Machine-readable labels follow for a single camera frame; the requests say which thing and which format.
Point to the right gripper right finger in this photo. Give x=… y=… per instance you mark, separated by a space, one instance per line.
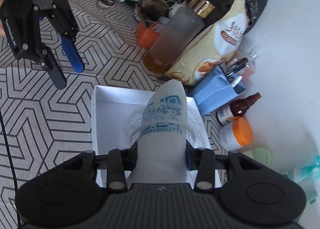
x=201 y=160

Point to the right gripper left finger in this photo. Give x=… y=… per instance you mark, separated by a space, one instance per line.
x=119 y=161

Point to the green white small case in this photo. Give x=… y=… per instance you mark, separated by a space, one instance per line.
x=260 y=154

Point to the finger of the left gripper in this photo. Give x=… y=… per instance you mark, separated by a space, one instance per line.
x=50 y=65
x=63 y=20

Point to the white shallow tablet box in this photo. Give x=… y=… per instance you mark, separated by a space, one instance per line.
x=116 y=113

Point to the teal spray bottle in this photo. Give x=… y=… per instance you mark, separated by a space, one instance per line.
x=306 y=177

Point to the cream snack bag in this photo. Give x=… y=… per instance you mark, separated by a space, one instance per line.
x=217 y=42

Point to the white jar orange lid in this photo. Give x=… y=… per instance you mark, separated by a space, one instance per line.
x=236 y=135

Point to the white printed shopping bag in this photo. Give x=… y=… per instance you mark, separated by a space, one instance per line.
x=167 y=125

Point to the brown spray bottle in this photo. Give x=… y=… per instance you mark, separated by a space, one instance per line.
x=236 y=109

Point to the frosted bottle gold cap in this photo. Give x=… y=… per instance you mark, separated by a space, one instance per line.
x=182 y=28

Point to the clear pink liquid bottle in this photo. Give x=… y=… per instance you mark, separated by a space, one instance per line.
x=252 y=55

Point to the orange cardboard box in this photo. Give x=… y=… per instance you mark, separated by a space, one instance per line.
x=146 y=35

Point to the blue pen holder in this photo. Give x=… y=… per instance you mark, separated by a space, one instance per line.
x=214 y=91

